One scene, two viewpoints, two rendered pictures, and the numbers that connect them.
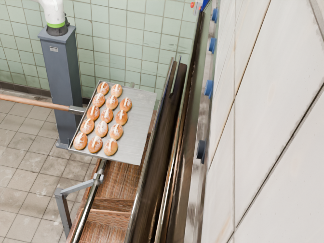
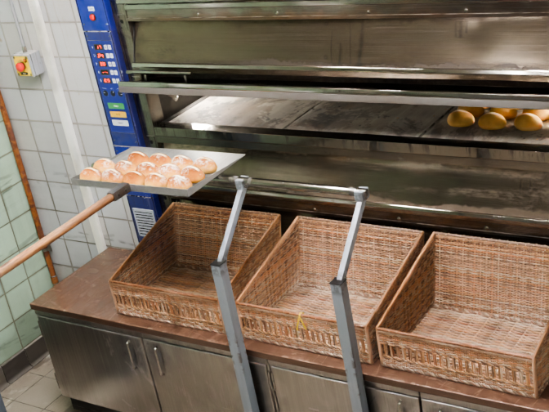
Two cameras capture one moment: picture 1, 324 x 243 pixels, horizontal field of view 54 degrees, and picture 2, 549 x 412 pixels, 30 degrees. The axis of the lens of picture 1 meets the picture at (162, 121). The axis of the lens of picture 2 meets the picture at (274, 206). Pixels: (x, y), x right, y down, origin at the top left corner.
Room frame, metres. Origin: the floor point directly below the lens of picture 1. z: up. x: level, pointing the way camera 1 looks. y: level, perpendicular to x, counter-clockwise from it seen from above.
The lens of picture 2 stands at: (-1.14, 2.95, 2.53)
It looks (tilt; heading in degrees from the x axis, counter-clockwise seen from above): 24 degrees down; 305
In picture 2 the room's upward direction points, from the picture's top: 11 degrees counter-clockwise
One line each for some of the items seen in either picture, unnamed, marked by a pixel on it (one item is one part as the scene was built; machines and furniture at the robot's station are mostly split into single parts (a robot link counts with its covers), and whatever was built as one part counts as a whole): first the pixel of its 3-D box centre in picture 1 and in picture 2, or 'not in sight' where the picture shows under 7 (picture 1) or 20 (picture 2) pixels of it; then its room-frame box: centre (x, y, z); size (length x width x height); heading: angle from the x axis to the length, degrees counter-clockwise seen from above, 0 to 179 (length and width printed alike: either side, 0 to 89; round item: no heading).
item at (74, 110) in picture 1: (77, 110); (118, 191); (1.21, 0.47, 1.19); 0.09 x 0.04 x 0.03; 88
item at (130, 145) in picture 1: (117, 118); (158, 166); (1.20, 0.24, 1.19); 0.55 x 0.36 x 0.03; 178
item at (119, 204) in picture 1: (133, 169); (198, 263); (1.21, 0.14, 0.72); 0.56 x 0.49 x 0.28; 177
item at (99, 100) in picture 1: (99, 99); (112, 176); (1.31, 0.38, 1.21); 0.10 x 0.07 x 0.05; 177
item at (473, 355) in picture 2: not in sight; (481, 308); (0.01, 0.20, 0.72); 0.56 x 0.49 x 0.28; 176
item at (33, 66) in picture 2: (199, 6); (28, 63); (2.11, -0.14, 1.46); 0.10 x 0.07 x 0.10; 177
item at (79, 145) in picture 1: (80, 140); (178, 182); (1.00, 0.39, 1.21); 0.10 x 0.07 x 0.05; 1
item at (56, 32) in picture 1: (59, 22); not in sight; (2.00, 0.83, 1.23); 0.26 x 0.15 x 0.06; 176
